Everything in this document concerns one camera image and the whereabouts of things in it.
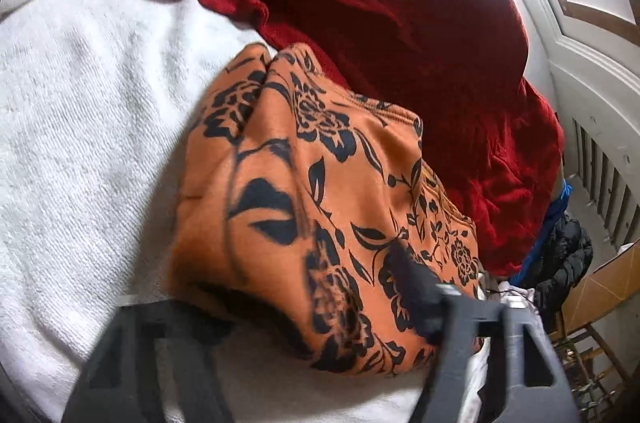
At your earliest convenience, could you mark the wicker rattan chair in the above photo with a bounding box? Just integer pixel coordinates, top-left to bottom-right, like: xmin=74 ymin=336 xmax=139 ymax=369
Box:
xmin=555 ymin=240 xmax=640 ymax=411

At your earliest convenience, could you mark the orange floral shirt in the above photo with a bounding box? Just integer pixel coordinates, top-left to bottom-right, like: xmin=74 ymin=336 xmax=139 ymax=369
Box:
xmin=170 ymin=43 xmax=486 ymax=376

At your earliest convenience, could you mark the white towel blanket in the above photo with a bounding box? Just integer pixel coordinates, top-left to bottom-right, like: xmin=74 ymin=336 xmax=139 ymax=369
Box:
xmin=0 ymin=0 xmax=481 ymax=423

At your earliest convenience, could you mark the red quilted blanket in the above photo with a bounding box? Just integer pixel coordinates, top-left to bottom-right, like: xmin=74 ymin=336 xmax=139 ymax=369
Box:
xmin=90 ymin=0 xmax=566 ymax=279

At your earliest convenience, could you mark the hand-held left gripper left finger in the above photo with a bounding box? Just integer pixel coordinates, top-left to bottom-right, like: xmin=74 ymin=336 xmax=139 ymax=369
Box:
xmin=60 ymin=300 xmax=236 ymax=423

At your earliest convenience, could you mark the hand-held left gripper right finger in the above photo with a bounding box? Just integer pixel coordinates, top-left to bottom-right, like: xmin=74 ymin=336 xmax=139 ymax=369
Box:
xmin=385 ymin=243 xmax=571 ymax=423

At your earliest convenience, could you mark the blue garment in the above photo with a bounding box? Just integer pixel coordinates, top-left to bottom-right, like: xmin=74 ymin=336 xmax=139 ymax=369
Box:
xmin=510 ymin=180 xmax=573 ymax=284

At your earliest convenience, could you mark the black puffer jacket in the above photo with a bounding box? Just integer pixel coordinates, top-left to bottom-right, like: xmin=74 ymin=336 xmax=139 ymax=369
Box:
xmin=520 ymin=213 xmax=593 ymax=334

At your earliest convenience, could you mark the pale pink cloth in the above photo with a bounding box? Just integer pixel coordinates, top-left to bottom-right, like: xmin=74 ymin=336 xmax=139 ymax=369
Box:
xmin=475 ymin=270 xmax=543 ymax=423

